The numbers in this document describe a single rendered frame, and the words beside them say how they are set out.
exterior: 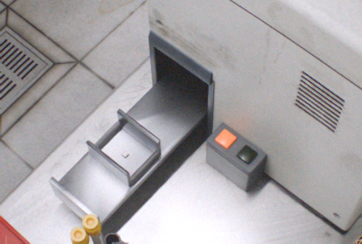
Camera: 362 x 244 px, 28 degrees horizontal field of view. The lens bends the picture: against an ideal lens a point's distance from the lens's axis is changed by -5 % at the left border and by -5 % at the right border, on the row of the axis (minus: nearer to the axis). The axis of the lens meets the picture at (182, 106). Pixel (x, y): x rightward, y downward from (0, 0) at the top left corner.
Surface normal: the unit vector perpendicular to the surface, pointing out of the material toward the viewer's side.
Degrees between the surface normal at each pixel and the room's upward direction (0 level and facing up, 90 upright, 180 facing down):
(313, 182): 90
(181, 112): 0
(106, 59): 0
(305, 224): 0
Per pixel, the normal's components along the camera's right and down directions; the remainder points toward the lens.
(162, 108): -0.01, -0.50
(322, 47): -0.65, 0.66
